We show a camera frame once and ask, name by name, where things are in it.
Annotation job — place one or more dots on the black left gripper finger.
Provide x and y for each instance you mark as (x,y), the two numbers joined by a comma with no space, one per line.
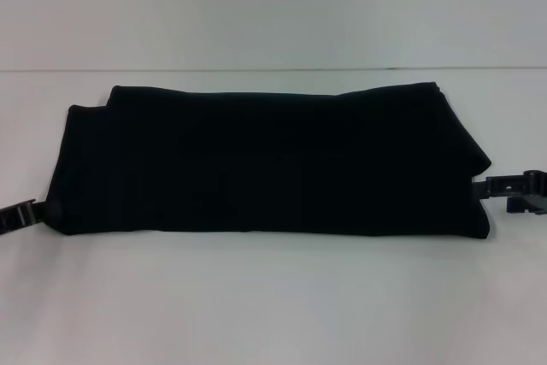
(52,212)

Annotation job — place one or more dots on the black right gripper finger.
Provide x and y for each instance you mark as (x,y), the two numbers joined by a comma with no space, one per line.
(498,187)

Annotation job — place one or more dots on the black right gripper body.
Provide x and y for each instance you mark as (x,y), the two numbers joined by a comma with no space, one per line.
(532,194)

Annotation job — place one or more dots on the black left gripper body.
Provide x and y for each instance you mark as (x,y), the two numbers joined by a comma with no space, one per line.
(15,217)

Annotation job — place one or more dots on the black shirt with FREE print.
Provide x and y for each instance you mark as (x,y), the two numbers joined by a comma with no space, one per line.
(273,160)

